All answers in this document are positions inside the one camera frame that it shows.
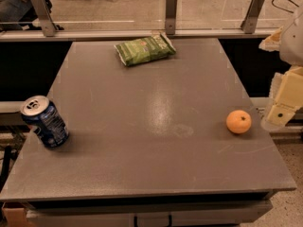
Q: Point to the middle metal glass bracket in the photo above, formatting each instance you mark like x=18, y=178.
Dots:
x=170, y=16

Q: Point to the left metal glass bracket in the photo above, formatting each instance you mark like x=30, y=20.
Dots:
x=46, y=23

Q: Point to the metal glass bracket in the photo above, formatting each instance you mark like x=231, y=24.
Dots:
x=170, y=16
x=46, y=23
x=249, y=24

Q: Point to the orange fruit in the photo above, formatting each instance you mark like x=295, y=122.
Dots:
x=239, y=122

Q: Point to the blue soda can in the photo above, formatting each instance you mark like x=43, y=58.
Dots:
x=41, y=114

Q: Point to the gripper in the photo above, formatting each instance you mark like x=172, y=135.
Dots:
x=294, y=44

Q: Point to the glass barrier panel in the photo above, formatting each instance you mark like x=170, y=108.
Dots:
x=150, y=14

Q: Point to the green chip bag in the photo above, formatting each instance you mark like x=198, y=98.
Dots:
x=146, y=49

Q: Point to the cardboard box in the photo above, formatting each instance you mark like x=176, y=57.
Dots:
x=16, y=215

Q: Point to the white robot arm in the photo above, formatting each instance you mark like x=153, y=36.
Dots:
x=288, y=40

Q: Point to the right metal glass bracket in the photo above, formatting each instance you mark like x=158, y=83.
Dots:
x=249, y=24

